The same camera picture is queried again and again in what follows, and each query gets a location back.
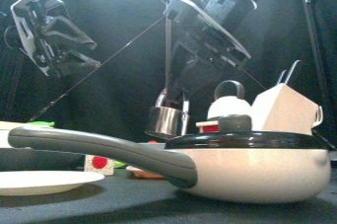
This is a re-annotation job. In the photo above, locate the small white plate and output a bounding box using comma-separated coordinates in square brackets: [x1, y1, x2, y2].
[0, 170, 107, 197]

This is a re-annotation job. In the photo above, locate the cream pan with grey handle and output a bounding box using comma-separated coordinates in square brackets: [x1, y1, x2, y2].
[7, 125, 333, 204]

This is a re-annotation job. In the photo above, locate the green toy food piece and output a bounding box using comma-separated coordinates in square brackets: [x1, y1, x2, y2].
[26, 120, 56, 129]

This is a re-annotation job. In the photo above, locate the vertical metal frame pole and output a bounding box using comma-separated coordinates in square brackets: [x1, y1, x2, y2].
[164, 0, 174, 104]

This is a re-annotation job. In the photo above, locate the white toy toaster box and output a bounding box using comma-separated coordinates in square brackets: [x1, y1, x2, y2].
[250, 83, 325, 137]

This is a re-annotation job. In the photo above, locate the white kettle with black handle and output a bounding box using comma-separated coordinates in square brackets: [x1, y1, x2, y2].
[206, 79, 254, 121]

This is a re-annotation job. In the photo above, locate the slanted metal frame pole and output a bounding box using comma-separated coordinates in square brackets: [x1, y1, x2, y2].
[296, 0, 331, 117]

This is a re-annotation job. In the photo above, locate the metal wire rack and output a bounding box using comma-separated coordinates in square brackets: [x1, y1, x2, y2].
[276, 59, 305, 86]

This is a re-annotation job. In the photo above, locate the small green toy leaf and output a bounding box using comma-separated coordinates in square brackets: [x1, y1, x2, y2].
[112, 159, 130, 170]

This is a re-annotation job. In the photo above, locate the orange toy food piece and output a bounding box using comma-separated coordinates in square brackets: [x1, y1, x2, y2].
[126, 164, 168, 181]

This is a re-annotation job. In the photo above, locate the red and wood toy block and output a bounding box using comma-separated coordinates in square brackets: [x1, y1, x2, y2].
[195, 119, 222, 134]

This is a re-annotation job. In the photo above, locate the black pan lid with knob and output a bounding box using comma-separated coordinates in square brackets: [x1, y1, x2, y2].
[166, 113, 332, 151]

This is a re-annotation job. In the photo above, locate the white cube with red dot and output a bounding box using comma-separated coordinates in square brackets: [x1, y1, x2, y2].
[83, 154, 118, 177]

